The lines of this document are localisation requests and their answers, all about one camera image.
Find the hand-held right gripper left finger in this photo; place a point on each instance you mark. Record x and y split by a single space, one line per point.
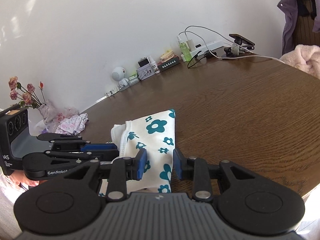
141 164

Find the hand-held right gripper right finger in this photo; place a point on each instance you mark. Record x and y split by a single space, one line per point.
177 165

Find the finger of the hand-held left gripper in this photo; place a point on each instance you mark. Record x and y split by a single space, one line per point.
105 155
100 147

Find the cream teal-flowered dress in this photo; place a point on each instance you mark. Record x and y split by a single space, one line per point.
155 127

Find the pink floral garment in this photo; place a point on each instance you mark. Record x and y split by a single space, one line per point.
72 125

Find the pale patterned vase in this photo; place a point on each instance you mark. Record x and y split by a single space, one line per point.
46 111

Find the clear red-printed plastic bag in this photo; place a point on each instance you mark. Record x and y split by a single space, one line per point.
66 111

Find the white clip strip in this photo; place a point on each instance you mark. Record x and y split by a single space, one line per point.
112 91

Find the dried rose bouquet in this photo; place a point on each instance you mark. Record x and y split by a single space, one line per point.
13 82

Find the green and white small box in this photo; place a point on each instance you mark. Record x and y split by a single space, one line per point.
133 80

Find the white robot figure speaker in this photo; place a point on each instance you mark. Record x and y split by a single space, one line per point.
118 73

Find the black charger block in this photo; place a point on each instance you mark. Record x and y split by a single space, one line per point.
143 62

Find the white spray bottle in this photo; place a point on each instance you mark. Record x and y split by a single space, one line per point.
155 67

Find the black lettered box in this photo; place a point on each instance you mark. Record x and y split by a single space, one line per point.
170 65

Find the yellow and pink box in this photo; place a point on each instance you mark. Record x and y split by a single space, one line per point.
167 55

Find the green spray bottle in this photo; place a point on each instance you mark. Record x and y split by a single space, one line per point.
185 51

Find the white charger adapter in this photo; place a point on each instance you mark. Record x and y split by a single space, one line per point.
192 46

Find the white power strip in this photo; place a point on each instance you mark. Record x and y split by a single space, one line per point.
210 45

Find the phone clamp holder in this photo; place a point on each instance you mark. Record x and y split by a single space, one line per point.
235 48

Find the pink fluffy cloth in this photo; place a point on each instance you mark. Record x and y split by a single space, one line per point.
305 57

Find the purple jacket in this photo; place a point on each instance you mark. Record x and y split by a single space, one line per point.
290 17

